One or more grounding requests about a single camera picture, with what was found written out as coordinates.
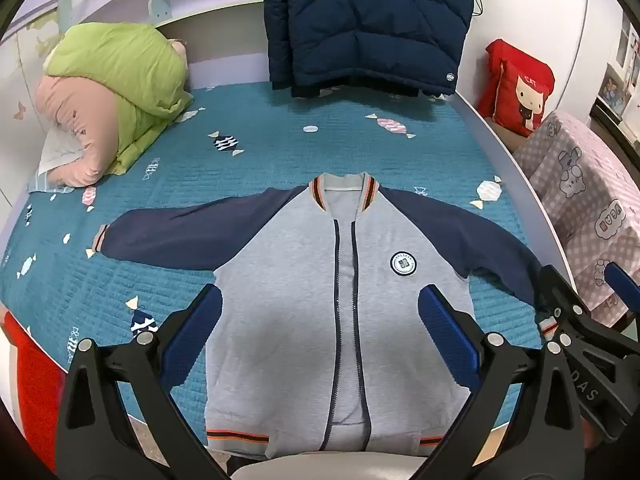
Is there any pink checked bear print cloth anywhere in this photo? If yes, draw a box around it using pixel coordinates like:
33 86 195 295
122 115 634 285
512 110 638 331

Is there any teal candy print bed blanket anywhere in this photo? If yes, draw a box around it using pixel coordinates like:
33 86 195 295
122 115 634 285
0 82 576 441

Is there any wall poster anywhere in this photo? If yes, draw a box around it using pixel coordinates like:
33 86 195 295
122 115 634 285
597 62 629 118

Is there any beige box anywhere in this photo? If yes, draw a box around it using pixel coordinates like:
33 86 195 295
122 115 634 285
486 114 532 155

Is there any red cat cushion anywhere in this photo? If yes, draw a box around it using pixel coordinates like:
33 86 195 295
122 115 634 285
477 39 556 138

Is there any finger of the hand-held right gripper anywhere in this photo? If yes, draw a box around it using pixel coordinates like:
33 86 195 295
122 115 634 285
537 264 640 361
604 262 640 306

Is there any navy puffer jacket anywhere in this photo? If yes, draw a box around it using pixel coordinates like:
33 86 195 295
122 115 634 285
263 0 475 98

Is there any grey navy zip jacket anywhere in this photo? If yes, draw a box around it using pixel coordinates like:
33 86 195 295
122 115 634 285
85 172 561 461

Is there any red box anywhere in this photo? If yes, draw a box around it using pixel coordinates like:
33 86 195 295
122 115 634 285
4 310 68 471

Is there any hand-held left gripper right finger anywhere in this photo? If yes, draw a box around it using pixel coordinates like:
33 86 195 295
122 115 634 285
415 284 586 480

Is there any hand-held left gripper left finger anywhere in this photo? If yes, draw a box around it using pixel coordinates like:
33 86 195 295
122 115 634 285
55 284 236 480

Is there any white patterned pillow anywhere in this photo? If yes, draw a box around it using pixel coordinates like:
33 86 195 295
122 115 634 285
27 127 91 193

